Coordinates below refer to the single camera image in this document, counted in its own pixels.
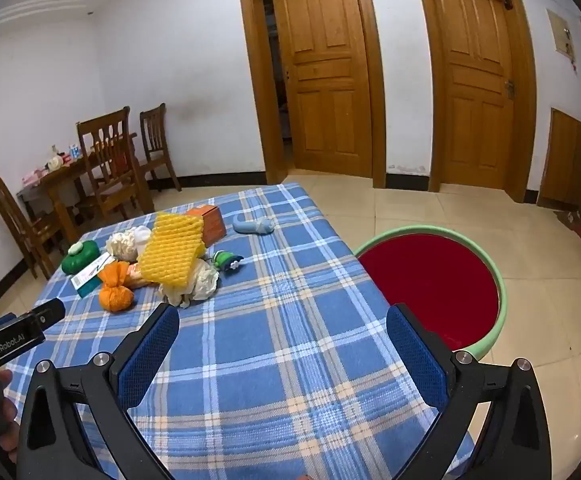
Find orange snack packet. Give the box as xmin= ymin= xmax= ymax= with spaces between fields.
xmin=123 ymin=262 xmax=153 ymax=289

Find white mesh puff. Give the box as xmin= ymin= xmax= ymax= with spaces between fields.
xmin=105 ymin=228 xmax=138 ymax=262

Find white sock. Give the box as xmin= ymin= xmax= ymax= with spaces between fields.
xmin=132 ymin=226 xmax=152 ymax=257

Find yellow foam net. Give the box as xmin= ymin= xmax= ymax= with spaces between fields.
xmin=138 ymin=212 xmax=206 ymax=287

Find cream paper ball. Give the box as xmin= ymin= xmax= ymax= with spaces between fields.
xmin=159 ymin=259 xmax=220 ymax=308

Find green frog keychain toy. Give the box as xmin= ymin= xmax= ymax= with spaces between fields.
xmin=212 ymin=250 xmax=244 ymax=272

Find orange cardboard box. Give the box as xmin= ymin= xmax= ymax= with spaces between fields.
xmin=186 ymin=204 xmax=226 ymax=247

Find blue curved toy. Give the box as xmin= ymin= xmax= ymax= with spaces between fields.
xmin=233 ymin=216 xmax=274 ymax=235

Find white medicine box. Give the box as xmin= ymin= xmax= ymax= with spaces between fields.
xmin=70 ymin=252 xmax=116 ymax=298

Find wooden chair at left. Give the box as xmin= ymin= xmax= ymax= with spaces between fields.
xmin=0 ymin=177 xmax=64 ymax=280

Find green clover-shaped container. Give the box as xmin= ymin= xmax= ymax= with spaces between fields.
xmin=62 ymin=240 xmax=100 ymax=275

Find wooden dining table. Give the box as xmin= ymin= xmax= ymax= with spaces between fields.
xmin=16 ymin=131 xmax=156 ymax=245

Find red bin with green rim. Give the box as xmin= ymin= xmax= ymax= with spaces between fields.
xmin=355 ymin=224 xmax=508 ymax=360

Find wooden chair near table front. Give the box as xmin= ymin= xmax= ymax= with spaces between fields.
xmin=76 ymin=106 xmax=142 ymax=222

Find blue plaid tablecloth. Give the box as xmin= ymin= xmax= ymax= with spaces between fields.
xmin=4 ymin=182 xmax=476 ymax=480

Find right wooden door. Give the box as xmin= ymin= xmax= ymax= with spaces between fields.
xmin=421 ymin=0 xmax=537 ymax=202

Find wooden door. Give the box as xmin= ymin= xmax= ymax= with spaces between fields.
xmin=421 ymin=0 xmax=537 ymax=202
xmin=240 ymin=0 xmax=386 ymax=188

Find left wooden door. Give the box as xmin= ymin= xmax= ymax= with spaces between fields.
xmin=240 ymin=0 xmax=386 ymax=188

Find wooden chair against wall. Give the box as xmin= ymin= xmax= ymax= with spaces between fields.
xmin=140 ymin=103 xmax=182 ymax=192

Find wall electrical panel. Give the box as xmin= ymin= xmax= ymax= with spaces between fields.
xmin=546 ymin=9 xmax=575 ymax=63

